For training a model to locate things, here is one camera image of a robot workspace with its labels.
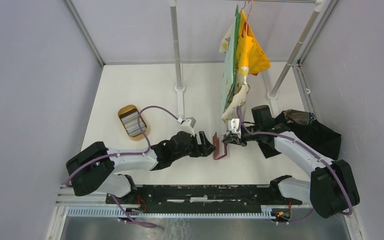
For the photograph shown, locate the red card holder wallet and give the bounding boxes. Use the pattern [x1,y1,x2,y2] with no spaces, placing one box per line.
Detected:
[212,132,228,161]

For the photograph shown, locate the yellow oval card tray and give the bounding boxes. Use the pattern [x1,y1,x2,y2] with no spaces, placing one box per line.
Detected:
[117,104,149,141]

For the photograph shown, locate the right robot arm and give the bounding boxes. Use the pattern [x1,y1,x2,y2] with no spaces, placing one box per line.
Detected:
[223,105,360,218]

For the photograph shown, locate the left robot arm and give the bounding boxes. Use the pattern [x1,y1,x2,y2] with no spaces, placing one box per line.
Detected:
[65,131,217,204]

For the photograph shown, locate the stack of credit cards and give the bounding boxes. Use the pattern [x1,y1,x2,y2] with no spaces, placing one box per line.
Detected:
[119,109,147,138]

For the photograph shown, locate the black clothes pile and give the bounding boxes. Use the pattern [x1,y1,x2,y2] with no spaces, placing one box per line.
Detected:
[262,109,342,160]

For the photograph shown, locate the mint green cartoon cloth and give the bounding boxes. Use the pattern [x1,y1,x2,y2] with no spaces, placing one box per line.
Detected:
[219,5,241,114]

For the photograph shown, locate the yellow garment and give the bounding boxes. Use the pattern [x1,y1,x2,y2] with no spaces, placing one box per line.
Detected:
[236,10,271,77]

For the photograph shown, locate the pink clothes hanger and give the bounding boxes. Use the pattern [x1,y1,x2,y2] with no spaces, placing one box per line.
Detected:
[241,0,255,35]

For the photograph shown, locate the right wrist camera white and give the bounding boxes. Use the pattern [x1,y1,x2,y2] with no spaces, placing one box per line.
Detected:
[226,118,242,135]

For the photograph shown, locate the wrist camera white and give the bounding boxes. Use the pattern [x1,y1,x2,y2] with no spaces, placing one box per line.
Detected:
[226,118,242,135]
[177,117,196,136]

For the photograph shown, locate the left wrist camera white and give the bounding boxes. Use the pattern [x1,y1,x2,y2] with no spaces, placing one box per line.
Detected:
[177,117,196,136]

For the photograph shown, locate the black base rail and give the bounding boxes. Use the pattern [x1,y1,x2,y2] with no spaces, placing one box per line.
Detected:
[118,184,302,214]

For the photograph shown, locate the white clothes rack frame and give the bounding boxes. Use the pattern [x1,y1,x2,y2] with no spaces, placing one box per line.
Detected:
[169,0,325,120]

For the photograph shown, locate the white slotted cable duct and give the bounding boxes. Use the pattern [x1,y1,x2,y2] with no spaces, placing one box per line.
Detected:
[66,206,276,220]

